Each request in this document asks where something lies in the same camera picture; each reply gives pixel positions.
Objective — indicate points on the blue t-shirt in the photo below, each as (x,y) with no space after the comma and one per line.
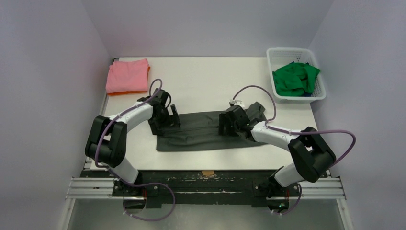
(307,94)

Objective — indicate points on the brown tape piece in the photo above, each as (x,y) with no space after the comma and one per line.
(208,173)

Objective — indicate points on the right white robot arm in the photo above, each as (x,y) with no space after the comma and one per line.
(311,155)

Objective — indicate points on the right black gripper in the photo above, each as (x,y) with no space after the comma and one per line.
(228,120)

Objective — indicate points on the grey t-shirt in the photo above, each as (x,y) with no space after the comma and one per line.
(199,132)

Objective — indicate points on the pink folded t-shirt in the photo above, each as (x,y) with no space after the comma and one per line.
(127,76)

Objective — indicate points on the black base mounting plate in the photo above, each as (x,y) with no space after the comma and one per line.
(224,187)

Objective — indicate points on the orange folded t-shirt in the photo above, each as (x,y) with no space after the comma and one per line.
(127,92)

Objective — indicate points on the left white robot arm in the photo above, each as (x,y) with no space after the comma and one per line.
(106,143)

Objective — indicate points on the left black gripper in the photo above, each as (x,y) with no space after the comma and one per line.
(156,127)

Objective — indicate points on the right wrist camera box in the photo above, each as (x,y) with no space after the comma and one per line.
(233,102)

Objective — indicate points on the green t-shirt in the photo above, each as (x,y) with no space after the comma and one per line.
(295,79)

